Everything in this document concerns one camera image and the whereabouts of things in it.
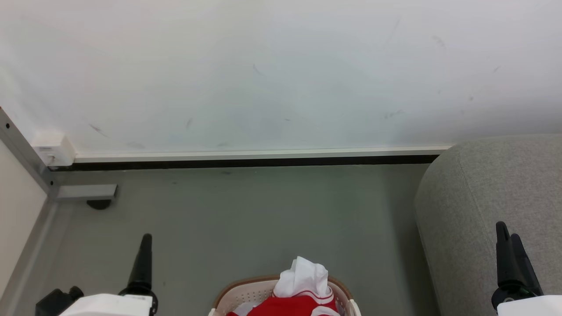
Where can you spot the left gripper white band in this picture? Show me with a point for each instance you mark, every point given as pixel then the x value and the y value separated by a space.
pixel 109 306

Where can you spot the white wall baseboard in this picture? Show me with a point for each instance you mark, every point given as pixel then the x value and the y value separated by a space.
pixel 263 155

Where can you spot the black round levelling foot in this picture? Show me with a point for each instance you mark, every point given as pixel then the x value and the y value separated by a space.
pixel 99 204

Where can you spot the red and white jersey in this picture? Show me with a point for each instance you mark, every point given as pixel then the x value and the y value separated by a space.
pixel 303 276

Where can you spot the beige partition panel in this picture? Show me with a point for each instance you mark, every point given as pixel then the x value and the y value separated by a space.
pixel 17 206

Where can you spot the grey metal frame foot bracket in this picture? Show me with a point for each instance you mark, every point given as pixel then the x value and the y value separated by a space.
pixel 88 192

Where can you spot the grey fabric sofa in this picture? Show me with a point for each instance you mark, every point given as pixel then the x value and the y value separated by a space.
pixel 474 197

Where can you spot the white perforated laundry basket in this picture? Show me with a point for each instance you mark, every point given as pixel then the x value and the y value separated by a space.
pixel 240 293

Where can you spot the white wall junction box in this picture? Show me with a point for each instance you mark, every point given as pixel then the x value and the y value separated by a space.
pixel 55 148

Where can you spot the grey metal partition frame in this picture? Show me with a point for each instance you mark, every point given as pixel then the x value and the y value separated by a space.
pixel 26 151

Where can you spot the pale grey cloth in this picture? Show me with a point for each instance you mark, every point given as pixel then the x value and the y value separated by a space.
pixel 242 310

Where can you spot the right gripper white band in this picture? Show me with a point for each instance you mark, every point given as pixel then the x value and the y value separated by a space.
pixel 529 305

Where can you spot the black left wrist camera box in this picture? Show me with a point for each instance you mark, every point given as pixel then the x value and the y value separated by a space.
pixel 55 303

